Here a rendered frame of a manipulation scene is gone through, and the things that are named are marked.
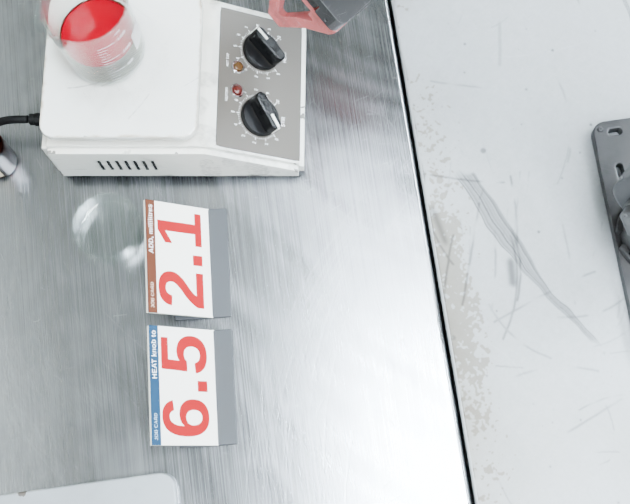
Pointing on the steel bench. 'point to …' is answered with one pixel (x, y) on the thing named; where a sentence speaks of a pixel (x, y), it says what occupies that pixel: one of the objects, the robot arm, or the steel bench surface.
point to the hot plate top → (69, 102)
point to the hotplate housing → (202, 166)
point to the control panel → (291, 87)
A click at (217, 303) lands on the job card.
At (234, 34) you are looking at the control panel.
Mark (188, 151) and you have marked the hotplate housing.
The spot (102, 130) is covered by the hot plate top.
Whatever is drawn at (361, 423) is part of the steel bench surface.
